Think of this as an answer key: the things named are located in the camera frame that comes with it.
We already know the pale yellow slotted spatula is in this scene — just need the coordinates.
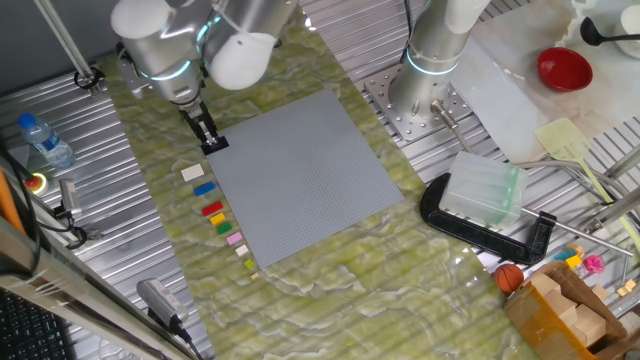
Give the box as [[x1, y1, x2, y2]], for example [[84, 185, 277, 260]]
[[533, 117, 640, 254]]

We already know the large grey Lego baseplate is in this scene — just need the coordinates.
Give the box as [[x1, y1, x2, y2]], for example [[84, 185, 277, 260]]
[[205, 88, 405, 270]]

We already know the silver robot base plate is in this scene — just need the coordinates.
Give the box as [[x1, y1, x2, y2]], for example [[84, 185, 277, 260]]
[[363, 63, 474, 143]]

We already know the black keyboard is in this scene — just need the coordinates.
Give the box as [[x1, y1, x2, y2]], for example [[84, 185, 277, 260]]
[[0, 287, 77, 360]]

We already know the red bowl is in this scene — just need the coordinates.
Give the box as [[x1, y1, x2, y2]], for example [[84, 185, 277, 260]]
[[536, 47, 594, 94]]

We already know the white marble pattern mat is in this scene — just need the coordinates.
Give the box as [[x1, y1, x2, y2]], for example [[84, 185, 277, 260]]
[[449, 0, 640, 165]]

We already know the translucent plastic box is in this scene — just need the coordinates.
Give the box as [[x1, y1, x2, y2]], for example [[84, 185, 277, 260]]
[[438, 150, 530, 230]]

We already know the metal camera mount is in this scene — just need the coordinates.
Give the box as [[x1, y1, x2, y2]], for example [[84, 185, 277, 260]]
[[52, 204, 104, 251]]

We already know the wooden block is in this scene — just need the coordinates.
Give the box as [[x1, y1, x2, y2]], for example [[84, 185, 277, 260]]
[[573, 304, 608, 347], [528, 272, 562, 297], [542, 288, 579, 322]]

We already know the white Lego plate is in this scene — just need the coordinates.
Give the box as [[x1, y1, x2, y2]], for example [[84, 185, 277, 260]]
[[180, 163, 206, 182]]

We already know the metal tripod pole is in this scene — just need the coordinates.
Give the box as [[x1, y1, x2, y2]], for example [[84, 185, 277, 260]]
[[32, 0, 106, 97]]

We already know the red emergency stop button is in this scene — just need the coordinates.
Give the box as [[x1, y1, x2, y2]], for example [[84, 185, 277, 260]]
[[23, 172, 49, 197]]

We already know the clear water bottle blue cap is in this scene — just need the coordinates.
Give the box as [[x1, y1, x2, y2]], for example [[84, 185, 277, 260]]
[[17, 112, 77, 170]]

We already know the aluminium profile bar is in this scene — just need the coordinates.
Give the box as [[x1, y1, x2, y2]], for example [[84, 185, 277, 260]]
[[602, 143, 640, 181], [581, 185, 640, 236]]

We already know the white cup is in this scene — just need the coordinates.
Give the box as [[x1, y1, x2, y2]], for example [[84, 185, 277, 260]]
[[615, 4, 640, 60]]

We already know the green marble pattern mat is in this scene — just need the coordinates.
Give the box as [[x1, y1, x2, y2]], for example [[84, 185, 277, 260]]
[[97, 0, 529, 360]]

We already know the brown cardboard box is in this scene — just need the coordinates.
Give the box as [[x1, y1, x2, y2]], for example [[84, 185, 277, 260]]
[[503, 259, 637, 360]]

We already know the aluminium frame rail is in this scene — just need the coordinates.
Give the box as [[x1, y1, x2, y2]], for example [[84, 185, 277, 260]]
[[0, 214, 199, 360]]

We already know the black C-clamp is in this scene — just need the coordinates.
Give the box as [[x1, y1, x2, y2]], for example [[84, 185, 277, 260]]
[[419, 172, 634, 267]]

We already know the grey depth camera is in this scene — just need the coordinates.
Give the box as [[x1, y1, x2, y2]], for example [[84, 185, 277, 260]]
[[135, 277, 187, 331], [55, 178, 84, 220]]

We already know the orange pole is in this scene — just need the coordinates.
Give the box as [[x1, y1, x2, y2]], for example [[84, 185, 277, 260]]
[[0, 167, 26, 236]]

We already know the black ladle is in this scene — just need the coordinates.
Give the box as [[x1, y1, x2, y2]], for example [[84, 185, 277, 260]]
[[579, 16, 640, 48]]

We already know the small toy basketball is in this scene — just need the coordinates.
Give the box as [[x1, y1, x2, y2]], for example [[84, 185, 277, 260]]
[[493, 263, 526, 295]]

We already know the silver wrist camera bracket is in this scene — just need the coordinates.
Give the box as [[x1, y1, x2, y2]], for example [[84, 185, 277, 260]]
[[116, 43, 152, 100]]

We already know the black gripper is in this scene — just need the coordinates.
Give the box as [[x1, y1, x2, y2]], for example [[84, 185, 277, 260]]
[[178, 102, 222, 147]]

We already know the pink toy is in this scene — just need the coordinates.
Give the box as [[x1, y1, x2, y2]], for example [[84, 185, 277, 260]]
[[582, 253, 607, 275]]

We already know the black Lego plate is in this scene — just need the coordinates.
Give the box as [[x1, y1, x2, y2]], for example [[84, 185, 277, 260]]
[[199, 134, 230, 156]]

